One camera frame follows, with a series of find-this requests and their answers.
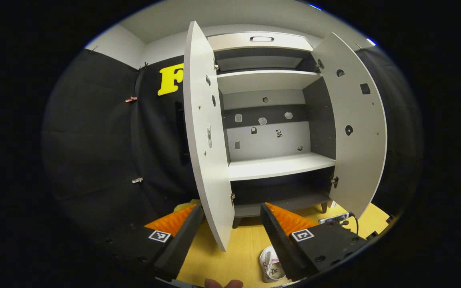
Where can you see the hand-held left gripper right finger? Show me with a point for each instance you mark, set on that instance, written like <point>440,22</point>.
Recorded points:
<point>280,246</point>

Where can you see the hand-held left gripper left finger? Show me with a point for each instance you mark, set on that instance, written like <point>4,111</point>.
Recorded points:
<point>182,244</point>

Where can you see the white canvas shoe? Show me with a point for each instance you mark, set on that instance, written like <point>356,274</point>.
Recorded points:
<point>271,266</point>

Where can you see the white shoe cabinet door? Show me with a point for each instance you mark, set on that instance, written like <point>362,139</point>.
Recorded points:
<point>362,160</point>
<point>210,180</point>

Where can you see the white shoe cabinet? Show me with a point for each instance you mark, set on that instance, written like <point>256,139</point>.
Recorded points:
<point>278,166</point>

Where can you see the small black block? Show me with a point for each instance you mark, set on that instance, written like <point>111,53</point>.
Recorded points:
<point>390,218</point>
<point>372,235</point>

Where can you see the black backdrop cloth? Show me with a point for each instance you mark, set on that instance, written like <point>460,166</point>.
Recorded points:
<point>94,140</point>

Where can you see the red cloth clip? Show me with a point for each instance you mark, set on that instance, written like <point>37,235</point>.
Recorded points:
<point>131,99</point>

